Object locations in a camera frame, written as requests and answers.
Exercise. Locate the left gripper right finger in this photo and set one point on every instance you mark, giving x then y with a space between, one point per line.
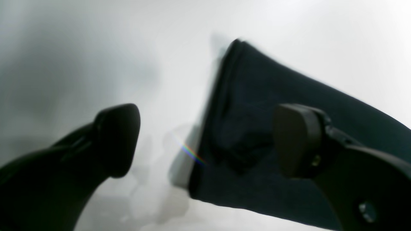
367 189

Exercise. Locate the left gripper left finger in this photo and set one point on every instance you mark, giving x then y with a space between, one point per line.
48 189

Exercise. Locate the black T-shirt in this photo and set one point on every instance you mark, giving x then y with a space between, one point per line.
239 164

